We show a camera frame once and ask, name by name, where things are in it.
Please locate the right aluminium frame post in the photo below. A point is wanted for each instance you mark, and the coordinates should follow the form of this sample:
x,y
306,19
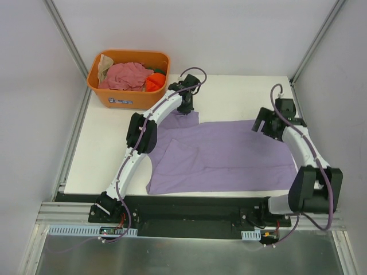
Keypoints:
x,y
320,35

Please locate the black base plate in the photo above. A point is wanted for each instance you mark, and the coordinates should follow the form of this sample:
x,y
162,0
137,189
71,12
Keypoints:
x,y
186,217

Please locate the beige cloth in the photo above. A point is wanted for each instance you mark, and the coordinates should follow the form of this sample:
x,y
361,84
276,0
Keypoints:
x,y
103,66

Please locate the purple t-shirt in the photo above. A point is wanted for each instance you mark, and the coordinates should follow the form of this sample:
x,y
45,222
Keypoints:
x,y
220,156

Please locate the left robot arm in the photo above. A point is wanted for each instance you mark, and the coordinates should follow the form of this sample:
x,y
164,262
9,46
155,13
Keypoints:
x,y
141,139

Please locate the orange-red cloth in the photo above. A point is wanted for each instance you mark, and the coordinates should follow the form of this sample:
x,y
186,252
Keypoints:
x,y
154,82

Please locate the left white cable duct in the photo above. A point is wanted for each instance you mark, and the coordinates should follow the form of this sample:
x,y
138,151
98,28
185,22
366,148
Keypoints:
x,y
91,231

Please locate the right white cable duct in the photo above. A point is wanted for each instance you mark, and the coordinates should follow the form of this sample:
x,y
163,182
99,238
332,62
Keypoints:
x,y
254,235

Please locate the green cloth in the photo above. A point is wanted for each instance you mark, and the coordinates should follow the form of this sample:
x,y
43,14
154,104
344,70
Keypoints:
x,y
157,70

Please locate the pink crumpled shirt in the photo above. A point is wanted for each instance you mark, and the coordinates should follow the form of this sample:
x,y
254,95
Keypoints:
x,y
129,76

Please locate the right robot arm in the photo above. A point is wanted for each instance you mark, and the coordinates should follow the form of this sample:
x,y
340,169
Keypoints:
x,y
316,187

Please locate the aluminium frame post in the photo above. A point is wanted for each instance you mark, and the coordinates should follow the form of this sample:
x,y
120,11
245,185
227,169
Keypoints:
x,y
320,35
66,36

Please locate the aluminium rail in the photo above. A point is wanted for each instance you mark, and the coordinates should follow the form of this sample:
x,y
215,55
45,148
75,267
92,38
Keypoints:
x,y
63,213

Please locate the orange plastic basket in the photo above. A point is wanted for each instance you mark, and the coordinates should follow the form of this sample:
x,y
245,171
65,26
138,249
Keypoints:
x,y
129,99

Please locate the white cable duct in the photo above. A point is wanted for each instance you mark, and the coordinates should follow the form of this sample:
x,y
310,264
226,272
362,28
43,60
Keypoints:
x,y
91,231
254,235

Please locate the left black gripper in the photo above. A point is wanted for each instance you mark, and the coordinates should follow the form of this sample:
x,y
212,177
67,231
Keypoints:
x,y
186,105

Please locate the left aluminium frame post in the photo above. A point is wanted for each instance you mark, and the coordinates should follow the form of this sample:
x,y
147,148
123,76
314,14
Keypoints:
x,y
66,36

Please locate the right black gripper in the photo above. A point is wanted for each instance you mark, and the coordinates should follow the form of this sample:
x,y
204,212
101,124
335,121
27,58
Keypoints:
x,y
261,123

